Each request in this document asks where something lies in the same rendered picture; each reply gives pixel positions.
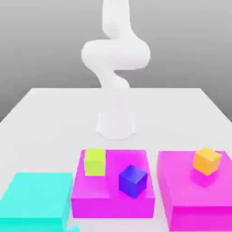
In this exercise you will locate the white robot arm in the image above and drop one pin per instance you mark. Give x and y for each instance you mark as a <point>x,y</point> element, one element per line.
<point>116,54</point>

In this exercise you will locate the large magenta box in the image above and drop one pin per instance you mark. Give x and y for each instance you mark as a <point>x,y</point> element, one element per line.
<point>195,204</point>
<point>101,201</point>

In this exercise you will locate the small blue cube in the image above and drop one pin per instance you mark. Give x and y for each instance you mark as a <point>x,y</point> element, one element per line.
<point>132,182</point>

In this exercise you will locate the large cyan box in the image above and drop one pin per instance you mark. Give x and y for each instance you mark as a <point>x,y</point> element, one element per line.
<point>34,197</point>

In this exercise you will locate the small orange cube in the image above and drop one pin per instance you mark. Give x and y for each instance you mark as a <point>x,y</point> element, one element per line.
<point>206,161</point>

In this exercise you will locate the small yellow-green cube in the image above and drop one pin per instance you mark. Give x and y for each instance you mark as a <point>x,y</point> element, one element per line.
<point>95,162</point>

